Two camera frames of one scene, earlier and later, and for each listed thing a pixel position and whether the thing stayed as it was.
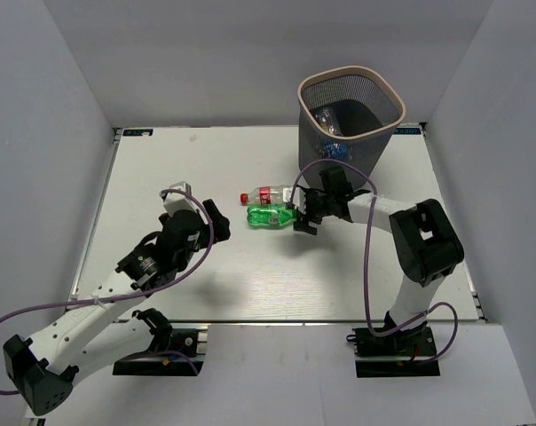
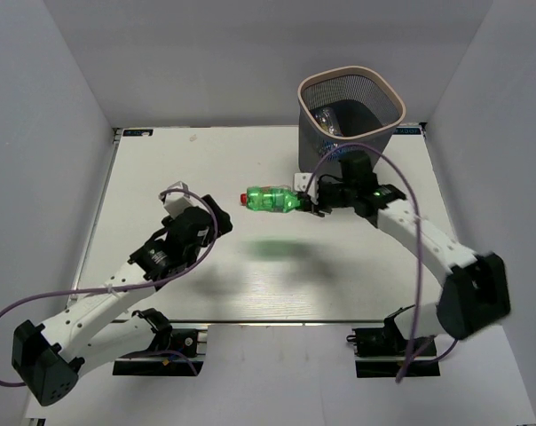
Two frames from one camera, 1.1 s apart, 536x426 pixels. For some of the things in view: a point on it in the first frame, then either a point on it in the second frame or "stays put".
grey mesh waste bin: x=347 y=113 stays put
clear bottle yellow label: x=327 y=117 stays put
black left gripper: x=222 y=223 stays put
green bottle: x=266 y=215 → x=273 y=198
